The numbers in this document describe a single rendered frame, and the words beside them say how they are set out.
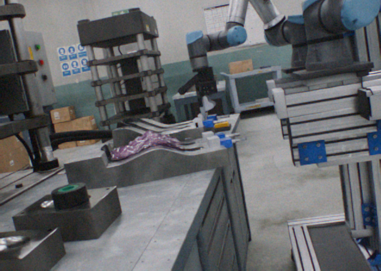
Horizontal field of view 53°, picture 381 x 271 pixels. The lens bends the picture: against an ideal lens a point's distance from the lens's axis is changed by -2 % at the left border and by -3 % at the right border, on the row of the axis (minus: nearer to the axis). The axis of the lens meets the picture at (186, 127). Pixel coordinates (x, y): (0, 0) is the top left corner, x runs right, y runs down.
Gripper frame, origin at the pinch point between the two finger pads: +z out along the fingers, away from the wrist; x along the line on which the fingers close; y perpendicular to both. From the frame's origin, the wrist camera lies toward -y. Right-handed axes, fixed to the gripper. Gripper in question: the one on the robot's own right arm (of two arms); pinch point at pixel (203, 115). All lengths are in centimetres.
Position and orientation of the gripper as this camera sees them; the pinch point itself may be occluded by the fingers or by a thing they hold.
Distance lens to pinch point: 168.9
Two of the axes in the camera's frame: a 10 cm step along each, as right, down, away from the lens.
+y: 9.6, -1.5, -2.2
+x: 1.9, -1.8, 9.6
